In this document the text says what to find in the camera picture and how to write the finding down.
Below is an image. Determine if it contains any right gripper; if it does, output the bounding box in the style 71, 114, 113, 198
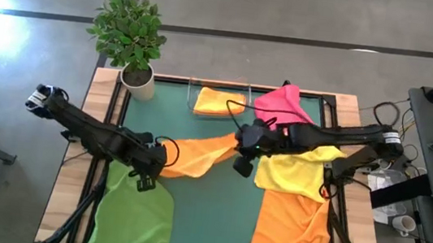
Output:
233, 116, 291, 163

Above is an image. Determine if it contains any yellow microfiber towel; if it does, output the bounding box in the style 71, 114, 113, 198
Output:
252, 137, 349, 206

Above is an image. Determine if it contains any orange microfiber towel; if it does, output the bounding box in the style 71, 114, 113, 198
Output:
192, 85, 249, 120
158, 124, 240, 186
248, 189, 340, 243

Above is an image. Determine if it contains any pink microfiber towel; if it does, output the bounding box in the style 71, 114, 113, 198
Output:
251, 80, 319, 136

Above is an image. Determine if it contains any green microfiber towel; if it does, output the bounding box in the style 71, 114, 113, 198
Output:
86, 158, 180, 243

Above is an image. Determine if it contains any beige plant pot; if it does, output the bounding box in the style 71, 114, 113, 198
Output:
117, 61, 158, 103

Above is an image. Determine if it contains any clear plastic bin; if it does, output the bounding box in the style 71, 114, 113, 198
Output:
184, 76, 254, 123

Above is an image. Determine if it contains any green table mat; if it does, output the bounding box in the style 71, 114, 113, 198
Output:
88, 71, 353, 243

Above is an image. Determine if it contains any green leafy plant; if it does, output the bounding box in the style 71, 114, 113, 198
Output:
82, 0, 173, 74

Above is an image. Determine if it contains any white paper sheet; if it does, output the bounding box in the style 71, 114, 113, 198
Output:
362, 167, 412, 228

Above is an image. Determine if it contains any black desk foot bar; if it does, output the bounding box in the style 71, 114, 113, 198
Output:
368, 167, 433, 215

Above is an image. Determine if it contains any white mug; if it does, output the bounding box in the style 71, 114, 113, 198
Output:
390, 214, 418, 238

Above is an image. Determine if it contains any black left camera cable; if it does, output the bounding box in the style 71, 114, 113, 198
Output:
152, 134, 182, 169

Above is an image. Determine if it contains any black camera cable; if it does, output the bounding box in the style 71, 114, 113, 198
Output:
152, 134, 182, 169
223, 99, 319, 140

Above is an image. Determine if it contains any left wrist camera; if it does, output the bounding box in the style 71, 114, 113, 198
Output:
135, 172, 158, 194

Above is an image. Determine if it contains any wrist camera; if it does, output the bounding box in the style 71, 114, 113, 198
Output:
231, 154, 256, 180
135, 172, 158, 194

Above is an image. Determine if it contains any black right camera cable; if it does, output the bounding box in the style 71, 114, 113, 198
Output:
223, 99, 319, 140

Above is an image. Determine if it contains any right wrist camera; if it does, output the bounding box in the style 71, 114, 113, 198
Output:
231, 154, 256, 180

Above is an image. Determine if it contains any black base cable loop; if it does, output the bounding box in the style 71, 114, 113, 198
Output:
316, 177, 338, 201

